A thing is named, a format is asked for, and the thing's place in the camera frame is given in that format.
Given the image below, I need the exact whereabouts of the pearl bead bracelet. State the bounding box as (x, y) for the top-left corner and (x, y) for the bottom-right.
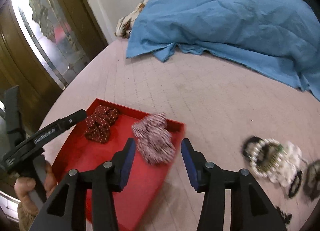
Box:
(248, 138), (286, 179)

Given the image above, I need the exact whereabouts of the leopard print scrunchie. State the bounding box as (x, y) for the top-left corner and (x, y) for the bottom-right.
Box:
(255, 142), (283, 174)

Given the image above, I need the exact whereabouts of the red white plaid scrunchie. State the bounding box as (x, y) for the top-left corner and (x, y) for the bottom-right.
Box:
(131, 113), (176, 165)

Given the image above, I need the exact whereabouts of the white black-spotted scrunchie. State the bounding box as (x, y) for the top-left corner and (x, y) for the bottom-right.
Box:
(269, 141), (302, 188)

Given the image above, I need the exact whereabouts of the left hand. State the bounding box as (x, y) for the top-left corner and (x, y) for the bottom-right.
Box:
(14, 161), (57, 215)

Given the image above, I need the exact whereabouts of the grey sheer scrunchie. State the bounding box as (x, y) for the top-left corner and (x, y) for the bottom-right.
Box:
(303, 159), (320, 201)

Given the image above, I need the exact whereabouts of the small black hair tie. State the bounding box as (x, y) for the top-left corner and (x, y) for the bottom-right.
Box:
(241, 135), (263, 163)

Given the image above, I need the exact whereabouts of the wooden glass door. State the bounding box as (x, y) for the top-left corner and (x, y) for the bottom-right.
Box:
(1, 0), (108, 132)

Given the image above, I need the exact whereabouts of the blue cloth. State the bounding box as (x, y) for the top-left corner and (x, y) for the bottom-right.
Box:
(126, 0), (319, 98)

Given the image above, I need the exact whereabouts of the floral brown white cloth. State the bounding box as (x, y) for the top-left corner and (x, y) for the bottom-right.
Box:
(114, 0), (149, 39)

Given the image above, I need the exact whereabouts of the dark red dotted scrunchie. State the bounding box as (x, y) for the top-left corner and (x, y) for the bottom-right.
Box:
(84, 105), (119, 144)

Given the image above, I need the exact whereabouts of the brown sleeve left forearm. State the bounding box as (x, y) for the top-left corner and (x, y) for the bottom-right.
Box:
(17, 202), (37, 231)

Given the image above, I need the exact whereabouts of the black rhinestone hair claw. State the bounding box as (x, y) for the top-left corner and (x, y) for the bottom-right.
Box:
(276, 206), (292, 225)

